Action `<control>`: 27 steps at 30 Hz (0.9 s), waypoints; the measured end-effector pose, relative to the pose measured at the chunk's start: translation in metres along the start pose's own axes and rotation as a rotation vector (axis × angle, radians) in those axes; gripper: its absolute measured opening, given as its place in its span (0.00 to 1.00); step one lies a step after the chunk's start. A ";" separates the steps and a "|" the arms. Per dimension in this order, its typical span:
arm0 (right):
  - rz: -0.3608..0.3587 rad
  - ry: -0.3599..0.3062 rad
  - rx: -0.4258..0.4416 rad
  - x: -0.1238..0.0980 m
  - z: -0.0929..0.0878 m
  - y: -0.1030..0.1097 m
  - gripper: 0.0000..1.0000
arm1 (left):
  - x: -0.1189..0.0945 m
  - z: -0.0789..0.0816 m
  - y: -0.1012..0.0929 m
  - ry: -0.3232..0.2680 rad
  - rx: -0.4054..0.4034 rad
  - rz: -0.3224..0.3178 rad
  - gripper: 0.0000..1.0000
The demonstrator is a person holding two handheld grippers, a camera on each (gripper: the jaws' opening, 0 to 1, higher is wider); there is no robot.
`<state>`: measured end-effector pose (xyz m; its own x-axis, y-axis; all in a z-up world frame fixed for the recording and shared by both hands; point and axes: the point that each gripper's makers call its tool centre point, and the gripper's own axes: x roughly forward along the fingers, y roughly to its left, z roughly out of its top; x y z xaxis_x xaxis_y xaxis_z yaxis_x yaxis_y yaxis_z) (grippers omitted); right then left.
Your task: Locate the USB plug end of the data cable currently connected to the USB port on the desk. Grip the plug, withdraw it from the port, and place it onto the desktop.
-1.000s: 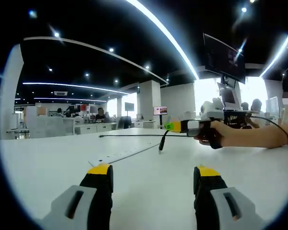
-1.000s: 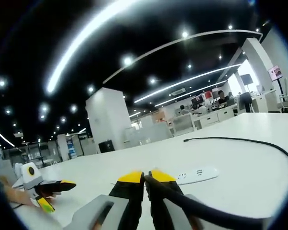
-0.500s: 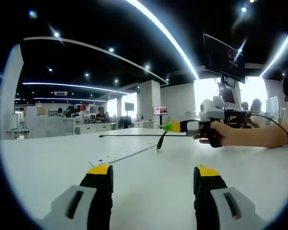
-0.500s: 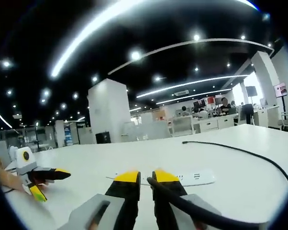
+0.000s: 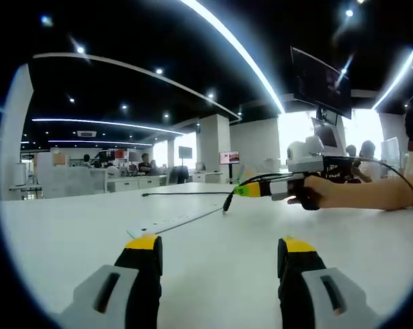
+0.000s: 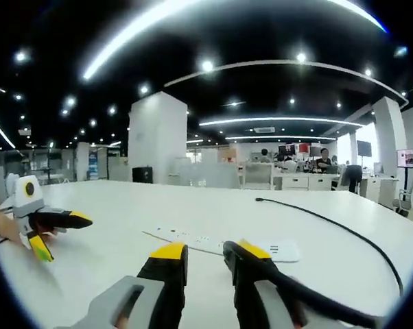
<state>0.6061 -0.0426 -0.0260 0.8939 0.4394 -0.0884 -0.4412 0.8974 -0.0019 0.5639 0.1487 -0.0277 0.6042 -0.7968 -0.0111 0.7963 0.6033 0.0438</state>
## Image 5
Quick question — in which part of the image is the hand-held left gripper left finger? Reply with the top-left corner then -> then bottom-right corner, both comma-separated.
57,232 -> 164,329

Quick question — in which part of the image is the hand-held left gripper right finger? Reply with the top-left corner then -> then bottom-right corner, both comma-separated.
277,235 -> 375,329

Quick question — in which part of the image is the black data cable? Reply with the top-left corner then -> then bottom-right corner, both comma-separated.
141,190 -> 244,216

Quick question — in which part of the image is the white USB port strip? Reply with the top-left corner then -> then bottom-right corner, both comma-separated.
125,204 -> 225,240

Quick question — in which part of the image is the white desk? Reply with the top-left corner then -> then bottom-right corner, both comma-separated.
0,180 -> 413,329

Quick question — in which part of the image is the person's right hand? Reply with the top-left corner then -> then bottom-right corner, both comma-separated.
286,173 -> 333,211

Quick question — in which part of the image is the small grey monitor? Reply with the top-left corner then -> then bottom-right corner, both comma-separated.
310,116 -> 348,149

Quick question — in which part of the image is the screen with red picture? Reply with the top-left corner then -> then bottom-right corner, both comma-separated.
219,150 -> 241,166

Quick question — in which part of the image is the hanging black monitor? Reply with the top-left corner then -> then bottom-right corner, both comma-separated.
290,45 -> 353,120

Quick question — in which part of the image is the dark office chair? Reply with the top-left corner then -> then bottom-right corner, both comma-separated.
167,165 -> 190,186

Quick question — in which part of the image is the white drawer cabinet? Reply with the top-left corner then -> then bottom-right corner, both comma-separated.
106,175 -> 168,193

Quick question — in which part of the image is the white cylinder appliance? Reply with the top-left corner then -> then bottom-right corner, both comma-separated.
14,162 -> 27,186

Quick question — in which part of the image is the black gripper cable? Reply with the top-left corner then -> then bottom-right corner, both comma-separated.
353,154 -> 413,208

